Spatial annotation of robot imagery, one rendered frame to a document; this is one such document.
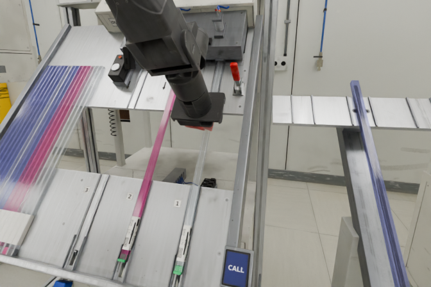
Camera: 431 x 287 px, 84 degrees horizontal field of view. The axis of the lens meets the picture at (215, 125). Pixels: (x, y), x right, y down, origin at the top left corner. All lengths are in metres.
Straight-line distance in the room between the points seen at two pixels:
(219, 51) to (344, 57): 1.77
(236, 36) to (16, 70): 1.48
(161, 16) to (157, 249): 0.41
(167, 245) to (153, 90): 0.38
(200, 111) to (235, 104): 0.16
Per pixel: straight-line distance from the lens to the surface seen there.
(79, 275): 0.57
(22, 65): 1.89
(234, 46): 0.62
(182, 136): 2.54
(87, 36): 0.98
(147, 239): 0.53
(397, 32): 2.43
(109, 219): 0.58
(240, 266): 0.44
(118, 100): 0.71
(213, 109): 0.46
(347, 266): 0.55
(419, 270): 1.62
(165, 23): 0.31
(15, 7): 1.94
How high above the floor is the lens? 1.11
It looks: 15 degrees down
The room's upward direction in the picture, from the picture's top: straight up
